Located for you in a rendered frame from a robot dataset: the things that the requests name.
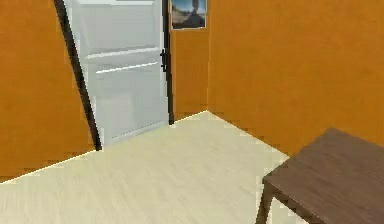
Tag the dark brown wooden table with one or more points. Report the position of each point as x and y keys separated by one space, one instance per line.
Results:
x=336 y=176

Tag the framed wall picture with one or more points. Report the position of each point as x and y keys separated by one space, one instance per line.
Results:
x=188 y=13

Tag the white room door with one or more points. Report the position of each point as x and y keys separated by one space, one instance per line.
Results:
x=123 y=83

